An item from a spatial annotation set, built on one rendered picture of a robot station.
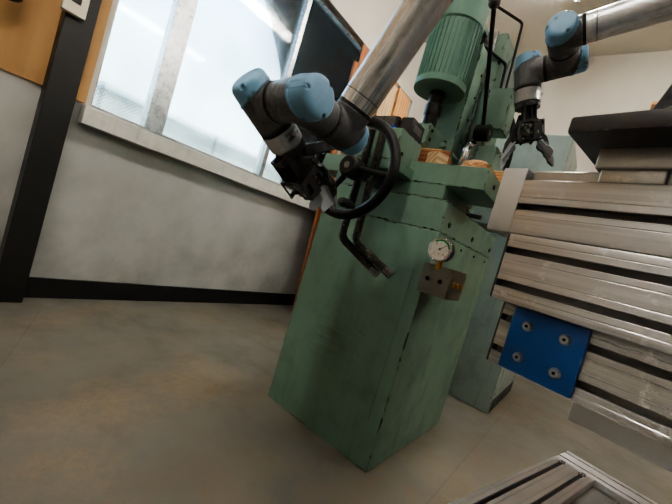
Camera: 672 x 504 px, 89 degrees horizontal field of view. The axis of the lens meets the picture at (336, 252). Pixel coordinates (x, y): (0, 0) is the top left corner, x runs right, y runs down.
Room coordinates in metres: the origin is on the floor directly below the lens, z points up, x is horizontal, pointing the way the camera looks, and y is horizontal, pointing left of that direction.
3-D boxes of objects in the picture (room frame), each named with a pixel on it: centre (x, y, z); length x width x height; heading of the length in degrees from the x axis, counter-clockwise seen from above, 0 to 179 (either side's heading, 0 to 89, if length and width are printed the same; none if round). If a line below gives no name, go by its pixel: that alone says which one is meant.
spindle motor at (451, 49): (1.22, -0.18, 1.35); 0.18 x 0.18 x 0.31
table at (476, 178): (1.13, -0.12, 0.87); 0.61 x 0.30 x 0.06; 52
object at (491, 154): (1.27, -0.42, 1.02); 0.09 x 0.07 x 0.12; 52
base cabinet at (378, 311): (1.31, -0.26, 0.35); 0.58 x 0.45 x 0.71; 142
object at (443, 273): (0.94, -0.31, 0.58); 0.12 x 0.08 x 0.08; 142
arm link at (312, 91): (0.63, 0.13, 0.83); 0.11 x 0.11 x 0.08; 51
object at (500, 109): (1.29, -0.44, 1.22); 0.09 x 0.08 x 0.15; 142
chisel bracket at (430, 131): (1.23, -0.20, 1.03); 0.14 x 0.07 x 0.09; 142
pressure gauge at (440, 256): (0.89, -0.26, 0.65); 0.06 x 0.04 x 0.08; 52
